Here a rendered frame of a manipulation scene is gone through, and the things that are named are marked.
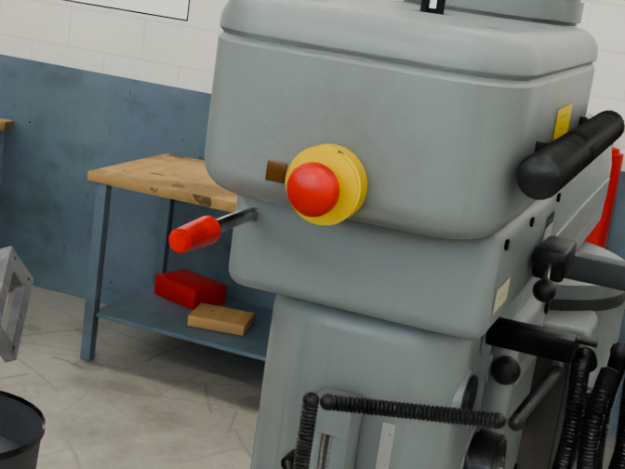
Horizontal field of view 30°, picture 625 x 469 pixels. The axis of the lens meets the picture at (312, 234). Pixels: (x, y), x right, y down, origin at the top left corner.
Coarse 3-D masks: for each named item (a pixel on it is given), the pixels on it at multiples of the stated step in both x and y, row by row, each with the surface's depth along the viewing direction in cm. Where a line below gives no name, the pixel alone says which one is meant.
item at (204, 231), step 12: (204, 216) 94; (228, 216) 97; (240, 216) 99; (252, 216) 101; (180, 228) 89; (192, 228) 90; (204, 228) 91; (216, 228) 93; (228, 228) 97; (168, 240) 90; (180, 240) 89; (192, 240) 89; (204, 240) 91; (216, 240) 94; (180, 252) 90
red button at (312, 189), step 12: (300, 168) 85; (312, 168) 84; (324, 168) 84; (288, 180) 85; (300, 180) 84; (312, 180) 84; (324, 180) 84; (336, 180) 84; (288, 192) 85; (300, 192) 84; (312, 192) 84; (324, 192) 84; (336, 192) 84; (300, 204) 85; (312, 204) 84; (324, 204) 84; (312, 216) 85
